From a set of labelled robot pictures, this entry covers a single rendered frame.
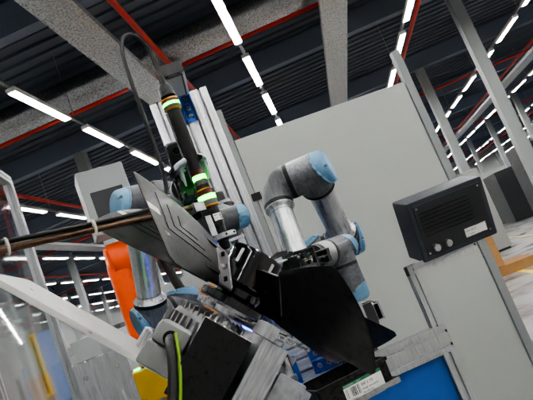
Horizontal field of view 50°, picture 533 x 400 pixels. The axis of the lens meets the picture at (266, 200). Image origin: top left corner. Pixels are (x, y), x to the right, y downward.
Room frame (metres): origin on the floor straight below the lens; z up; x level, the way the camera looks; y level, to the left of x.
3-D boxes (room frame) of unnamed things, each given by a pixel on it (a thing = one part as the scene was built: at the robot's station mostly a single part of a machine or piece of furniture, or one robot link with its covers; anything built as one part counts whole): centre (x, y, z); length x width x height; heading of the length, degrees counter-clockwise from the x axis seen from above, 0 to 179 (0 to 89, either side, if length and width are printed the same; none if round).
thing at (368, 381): (1.54, 0.00, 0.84); 0.22 x 0.17 x 0.07; 115
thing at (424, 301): (1.76, -0.33, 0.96); 0.03 x 0.03 x 0.20; 10
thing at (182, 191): (1.43, 0.17, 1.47); 0.12 x 0.08 x 0.09; 20
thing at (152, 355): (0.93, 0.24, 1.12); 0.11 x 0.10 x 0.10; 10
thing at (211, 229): (1.31, 0.14, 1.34); 0.09 x 0.07 x 0.10; 135
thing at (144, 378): (1.62, 0.48, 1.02); 0.16 x 0.10 x 0.11; 100
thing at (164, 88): (1.32, 0.13, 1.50); 0.04 x 0.04 x 0.46
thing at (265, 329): (0.97, 0.08, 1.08); 0.07 x 0.04 x 0.06; 20
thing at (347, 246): (1.63, -0.14, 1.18); 0.11 x 0.08 x 0.09; 137
